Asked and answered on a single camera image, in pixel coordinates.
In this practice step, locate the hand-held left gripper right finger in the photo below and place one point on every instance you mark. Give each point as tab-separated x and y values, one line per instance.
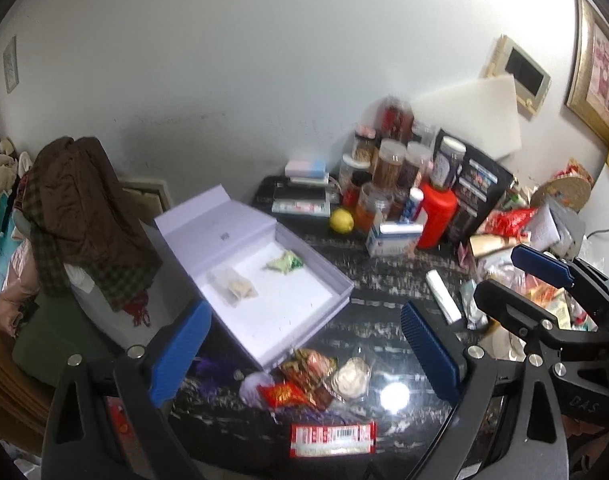
429	355

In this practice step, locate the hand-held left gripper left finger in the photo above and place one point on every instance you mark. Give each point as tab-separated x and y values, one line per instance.
177	355

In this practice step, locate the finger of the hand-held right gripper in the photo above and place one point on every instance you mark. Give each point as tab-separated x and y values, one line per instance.
542	265
514	305

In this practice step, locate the clear bag white round contents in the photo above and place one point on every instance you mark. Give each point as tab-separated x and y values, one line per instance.
352	377

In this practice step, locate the small red snack packet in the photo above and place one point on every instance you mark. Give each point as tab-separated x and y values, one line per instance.
279	395

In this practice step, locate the brown snack packet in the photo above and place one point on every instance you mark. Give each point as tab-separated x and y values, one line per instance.
325	397

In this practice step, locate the white lidded gift box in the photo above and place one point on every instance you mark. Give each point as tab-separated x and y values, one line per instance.
284	310

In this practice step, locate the gold cereal packet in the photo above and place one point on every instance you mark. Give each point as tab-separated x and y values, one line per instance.
307	367

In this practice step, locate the red white striped snack packet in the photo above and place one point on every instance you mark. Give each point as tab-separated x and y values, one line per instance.
332	439

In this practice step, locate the printed paper sheets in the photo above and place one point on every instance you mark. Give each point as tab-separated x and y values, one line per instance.
544	227

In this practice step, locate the light blue pouch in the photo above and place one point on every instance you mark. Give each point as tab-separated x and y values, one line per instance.
472	305

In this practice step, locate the red snack bag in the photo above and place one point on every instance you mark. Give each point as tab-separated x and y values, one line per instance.
507	222

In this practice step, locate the white plastic bag roll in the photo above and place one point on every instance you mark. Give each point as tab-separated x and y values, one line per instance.
443	295

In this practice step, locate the round woven mat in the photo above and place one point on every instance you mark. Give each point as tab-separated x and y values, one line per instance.
559	194

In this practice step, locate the clear packet beige contents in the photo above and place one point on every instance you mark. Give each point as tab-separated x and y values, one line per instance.
234	287

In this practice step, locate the black display box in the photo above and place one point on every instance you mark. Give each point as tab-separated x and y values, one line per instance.
479	185

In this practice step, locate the red plastic bottle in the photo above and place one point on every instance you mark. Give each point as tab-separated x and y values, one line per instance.
437	215

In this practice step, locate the blue white medicine box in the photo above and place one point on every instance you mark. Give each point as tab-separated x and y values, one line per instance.
392	240

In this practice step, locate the green cushion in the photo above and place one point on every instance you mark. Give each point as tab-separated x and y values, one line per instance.
54	345

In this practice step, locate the small blue label bottle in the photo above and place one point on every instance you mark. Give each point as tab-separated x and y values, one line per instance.
414	204

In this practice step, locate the green snack packet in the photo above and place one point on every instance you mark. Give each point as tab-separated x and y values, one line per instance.
284	262

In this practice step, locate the yellow lemon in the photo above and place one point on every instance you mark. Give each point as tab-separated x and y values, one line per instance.
342	220

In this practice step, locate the clear jar dark contents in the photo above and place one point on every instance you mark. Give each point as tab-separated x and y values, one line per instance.
417	162

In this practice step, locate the white foam board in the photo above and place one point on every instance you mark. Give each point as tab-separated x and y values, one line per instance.
477	115

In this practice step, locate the pink cloth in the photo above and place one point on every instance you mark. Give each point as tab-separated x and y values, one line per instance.
15	285

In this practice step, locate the brown plaid lined jacket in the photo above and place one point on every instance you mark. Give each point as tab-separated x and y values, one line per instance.
79	200

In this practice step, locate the clear jar brown snacks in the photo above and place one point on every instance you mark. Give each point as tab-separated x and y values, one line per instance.
387	162

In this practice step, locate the long red white strip packet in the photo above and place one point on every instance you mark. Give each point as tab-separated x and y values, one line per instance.
297	206

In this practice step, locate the black flat box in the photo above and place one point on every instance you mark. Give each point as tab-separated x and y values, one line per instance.
284	192

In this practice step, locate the gold framed picture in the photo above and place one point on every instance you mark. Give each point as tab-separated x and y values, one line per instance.
597	70

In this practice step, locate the white lid jar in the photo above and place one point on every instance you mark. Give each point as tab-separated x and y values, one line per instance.
353	166

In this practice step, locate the tall red plastic jar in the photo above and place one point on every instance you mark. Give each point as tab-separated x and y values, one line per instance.
397	117

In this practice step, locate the pink blue box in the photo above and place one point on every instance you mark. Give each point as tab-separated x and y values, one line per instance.
307	167

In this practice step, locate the beige wall vent panel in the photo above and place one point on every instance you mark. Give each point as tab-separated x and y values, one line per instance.
144	192

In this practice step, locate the wooden chair frame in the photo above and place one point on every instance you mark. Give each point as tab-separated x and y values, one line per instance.
4	390

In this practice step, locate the wall intercom panel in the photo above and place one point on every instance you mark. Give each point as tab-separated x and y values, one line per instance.
522	77

